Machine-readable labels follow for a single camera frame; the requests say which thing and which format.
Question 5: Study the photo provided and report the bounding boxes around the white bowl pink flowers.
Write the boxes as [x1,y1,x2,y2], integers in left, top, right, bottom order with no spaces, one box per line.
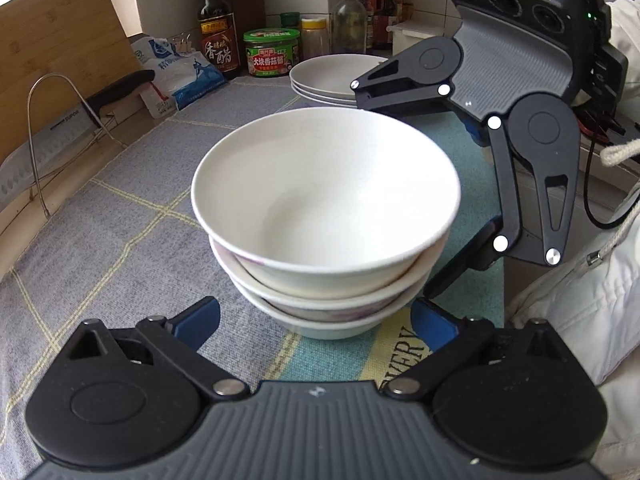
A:
[209,233,449,322]

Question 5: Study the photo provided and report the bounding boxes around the plain white bowl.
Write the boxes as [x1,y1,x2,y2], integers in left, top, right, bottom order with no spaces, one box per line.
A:
[191,107,461,299]

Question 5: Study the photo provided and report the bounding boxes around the white plate with fruit print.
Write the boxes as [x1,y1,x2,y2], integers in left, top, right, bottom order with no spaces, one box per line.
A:
[290,54,386,96]

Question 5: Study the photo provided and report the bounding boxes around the grey checked dish mat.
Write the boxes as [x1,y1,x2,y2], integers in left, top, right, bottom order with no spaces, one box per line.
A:
[0,75,507,480]

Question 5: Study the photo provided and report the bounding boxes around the white jacket sleeve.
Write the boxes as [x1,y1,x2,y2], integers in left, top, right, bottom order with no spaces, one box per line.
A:
[504,0,640,480]

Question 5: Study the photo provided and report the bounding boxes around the white plastic container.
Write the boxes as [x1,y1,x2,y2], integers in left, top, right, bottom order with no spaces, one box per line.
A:
[387,20,444,55]

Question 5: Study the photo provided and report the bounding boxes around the clear glass oil bottle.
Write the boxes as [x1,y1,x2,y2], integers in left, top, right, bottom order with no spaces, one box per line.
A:
[331,0,368,54]

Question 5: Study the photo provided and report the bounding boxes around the yellow lid spice jar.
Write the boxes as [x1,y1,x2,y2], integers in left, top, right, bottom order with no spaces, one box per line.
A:
[300,18,331,60]

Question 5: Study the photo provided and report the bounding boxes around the green cap small jar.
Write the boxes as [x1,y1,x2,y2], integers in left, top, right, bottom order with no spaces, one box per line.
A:
[280,12,300,32]

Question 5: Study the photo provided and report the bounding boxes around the blue white salt bag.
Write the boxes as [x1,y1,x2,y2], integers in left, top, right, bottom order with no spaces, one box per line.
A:
[131,35,226,119]

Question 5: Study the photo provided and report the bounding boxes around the green lid mushroom sauce jar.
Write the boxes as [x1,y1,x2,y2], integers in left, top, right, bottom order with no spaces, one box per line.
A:
[243,27,299,78]

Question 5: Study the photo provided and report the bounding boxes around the dark vinegar bottle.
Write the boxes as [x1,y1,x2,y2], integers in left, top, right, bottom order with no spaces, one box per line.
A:
[198,0,241,80]

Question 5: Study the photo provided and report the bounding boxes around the bamboo cutting board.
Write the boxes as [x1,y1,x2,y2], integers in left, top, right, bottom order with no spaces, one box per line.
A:
[1,0,140,157]

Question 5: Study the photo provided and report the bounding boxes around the black cable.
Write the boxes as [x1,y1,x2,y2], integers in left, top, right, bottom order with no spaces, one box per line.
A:
[581,129,640,231]

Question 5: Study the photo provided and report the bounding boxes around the black handled kitchen knife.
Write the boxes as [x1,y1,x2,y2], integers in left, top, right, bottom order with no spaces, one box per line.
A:
[1,70,155,209]

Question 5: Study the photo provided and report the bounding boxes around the metal wire board stand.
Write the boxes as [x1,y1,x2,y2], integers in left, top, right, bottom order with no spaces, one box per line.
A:
[26,72,127,220]

